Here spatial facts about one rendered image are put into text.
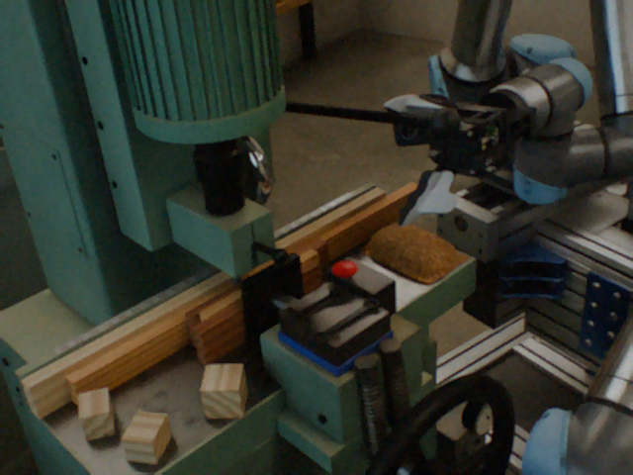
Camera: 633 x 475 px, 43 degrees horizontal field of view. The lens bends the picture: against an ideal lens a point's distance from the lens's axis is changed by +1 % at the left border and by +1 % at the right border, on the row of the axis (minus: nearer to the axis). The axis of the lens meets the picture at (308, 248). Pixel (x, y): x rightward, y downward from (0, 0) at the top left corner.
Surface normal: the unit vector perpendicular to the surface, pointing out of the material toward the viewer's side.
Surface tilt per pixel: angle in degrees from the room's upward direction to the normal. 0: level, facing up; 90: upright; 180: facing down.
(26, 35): 90
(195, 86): 90
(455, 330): 0
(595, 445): 24
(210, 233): 90
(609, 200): 0
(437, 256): 32
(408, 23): 90
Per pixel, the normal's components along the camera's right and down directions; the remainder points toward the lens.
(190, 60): 0.03, 0.54
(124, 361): 0.68, 0.35
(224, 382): -0.07, -0.84
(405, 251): -0.53, -0.34
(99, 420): 0.25, 0.50
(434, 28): -0.63, 0.46
